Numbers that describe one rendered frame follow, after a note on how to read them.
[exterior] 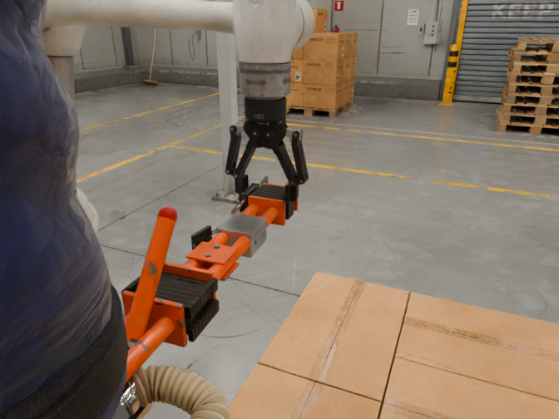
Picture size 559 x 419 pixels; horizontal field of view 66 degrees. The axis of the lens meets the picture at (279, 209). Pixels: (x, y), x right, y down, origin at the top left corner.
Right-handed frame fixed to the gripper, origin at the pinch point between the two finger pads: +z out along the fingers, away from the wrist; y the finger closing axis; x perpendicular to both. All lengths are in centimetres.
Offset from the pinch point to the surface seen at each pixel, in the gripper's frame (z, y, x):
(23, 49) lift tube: -31, 11, -56
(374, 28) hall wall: -17, -135, 936
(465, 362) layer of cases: 67, 48, 49
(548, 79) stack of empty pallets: 43, 161, 656
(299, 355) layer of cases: 67, -2, 33
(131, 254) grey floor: 122, -165, 144
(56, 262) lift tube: -21, 12, -58
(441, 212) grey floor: 122, 40, 303
